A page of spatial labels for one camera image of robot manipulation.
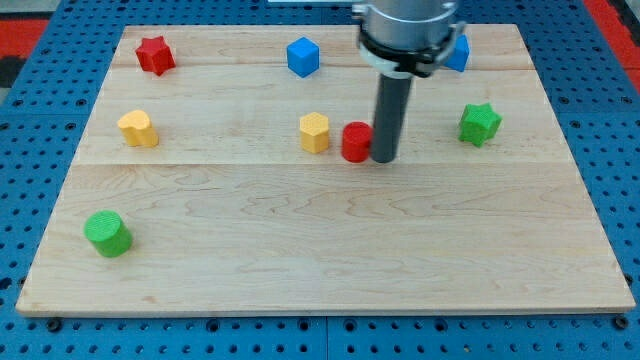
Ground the red cylinder block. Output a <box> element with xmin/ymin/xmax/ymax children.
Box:
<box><xmin>341</xmin><ymin>121</ymin><xmax>373</xmax><ymax>163</ymax></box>

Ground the green cylinder block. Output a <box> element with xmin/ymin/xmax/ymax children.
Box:
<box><xmin>84</xmin><ymin>210</ymin><xmax>133</xmax><ymax>258</ymax></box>

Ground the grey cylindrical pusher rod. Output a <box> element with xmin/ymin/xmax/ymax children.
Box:
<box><xmin>370</xmin><ymin>75</ymin><xmax>412</xmax><ymax>163</ymax></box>

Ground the yellow hexagon block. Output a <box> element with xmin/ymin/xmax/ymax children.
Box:
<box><xmin>299</xmin><ymin>112</ymin><xmax>329</xmax><ymax>154</ymax></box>

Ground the blue block behind arm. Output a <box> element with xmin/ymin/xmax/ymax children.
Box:
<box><xmin>444</xmin><ymin>35</ymin><xmax>471</xmax><ymax>72</ymax></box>

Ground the yellow heart block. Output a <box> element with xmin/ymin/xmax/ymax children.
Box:
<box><xmin>117</xmin><ymin>110</ymin><xmax>159</xmax><ymax>147</ymax></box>

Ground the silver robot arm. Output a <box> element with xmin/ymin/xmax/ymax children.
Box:
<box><xmin>352</xmin><ymin>0</ymin><xmax>466</xmax><ymax>79</ymax></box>

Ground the red star block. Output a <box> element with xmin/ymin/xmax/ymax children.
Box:
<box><xmin>135</xmin><ymin>36</ymin><xmax>176</xmax><ymax>76</ymax></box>

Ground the wooden board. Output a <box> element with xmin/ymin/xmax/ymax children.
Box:
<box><xmin>16</xmin><ymin>24</ymin><xmax>635</xmax><ymax>318</ymax></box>

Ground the green star block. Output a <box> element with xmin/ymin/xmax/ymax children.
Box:
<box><xmin>458</xmin><ymin>103</ymin><xmax>503</xmax><ymax>147</ymax></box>

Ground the blue cube block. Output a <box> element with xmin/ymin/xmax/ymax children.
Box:
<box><xmin>286</xmin><ymin>37</ymin><xmax>320</xmax><ymax>78</ymax></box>

